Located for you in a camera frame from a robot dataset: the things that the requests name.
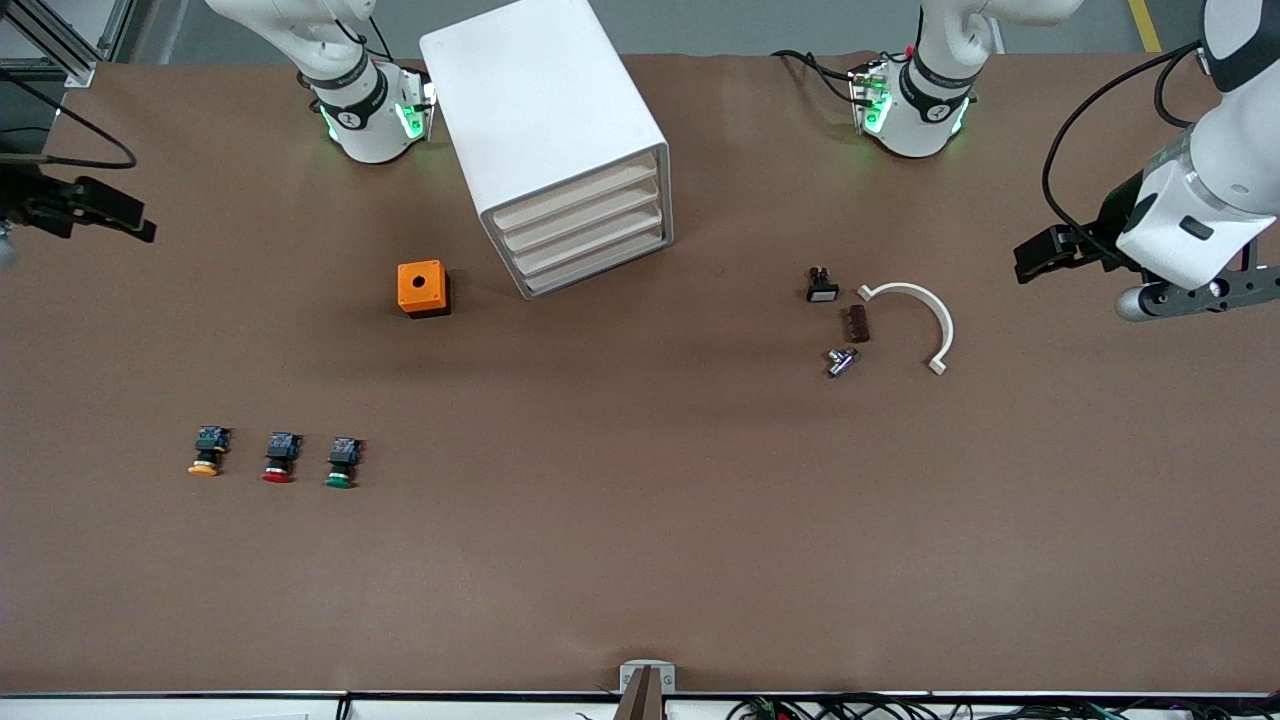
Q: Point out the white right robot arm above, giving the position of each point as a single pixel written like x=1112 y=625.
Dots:
x=365 y=120

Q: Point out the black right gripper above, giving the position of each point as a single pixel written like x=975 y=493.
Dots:
x=30 y=196

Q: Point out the aluminium frame profile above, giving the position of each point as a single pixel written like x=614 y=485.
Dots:
x=70 y=60

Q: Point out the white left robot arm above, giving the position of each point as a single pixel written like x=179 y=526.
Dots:
x=1200 y=200

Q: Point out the white curved plastic arc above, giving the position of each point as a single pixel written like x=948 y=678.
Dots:
x=936 y=311

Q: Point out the red mushroom push button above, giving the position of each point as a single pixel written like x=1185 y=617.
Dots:
x=281 y=458

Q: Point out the yellow mushroom push button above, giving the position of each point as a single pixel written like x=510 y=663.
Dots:
x=208 y=450

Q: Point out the orange button enclosure box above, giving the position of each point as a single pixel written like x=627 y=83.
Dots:
x=420 y=285

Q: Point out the brown terminal block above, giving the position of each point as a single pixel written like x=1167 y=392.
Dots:
x=856 y=324

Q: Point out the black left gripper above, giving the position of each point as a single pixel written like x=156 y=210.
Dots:
x=1113 y=222

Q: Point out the white table edge rail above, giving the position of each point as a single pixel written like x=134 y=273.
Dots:
x=150 y=709

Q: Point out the black white-capped push button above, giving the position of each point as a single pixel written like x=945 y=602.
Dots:
x=822 y=288

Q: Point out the small purple metal connector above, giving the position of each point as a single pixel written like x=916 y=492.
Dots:
x=841 y=362

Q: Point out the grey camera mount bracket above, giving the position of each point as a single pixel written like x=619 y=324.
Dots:
x=630 y=678

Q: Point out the white plastic tray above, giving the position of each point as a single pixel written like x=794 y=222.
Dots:
x=610 y=236

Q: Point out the green mushroom push button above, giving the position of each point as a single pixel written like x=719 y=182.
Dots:
x=343 y=462

